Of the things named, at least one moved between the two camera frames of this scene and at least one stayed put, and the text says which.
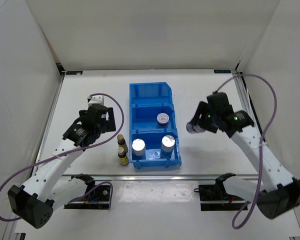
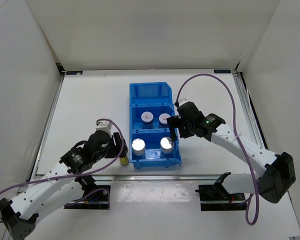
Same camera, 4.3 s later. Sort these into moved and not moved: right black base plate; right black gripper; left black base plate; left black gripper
Moved: right black gripper; left black gripper
Not moved: right black base plate; left black base plate
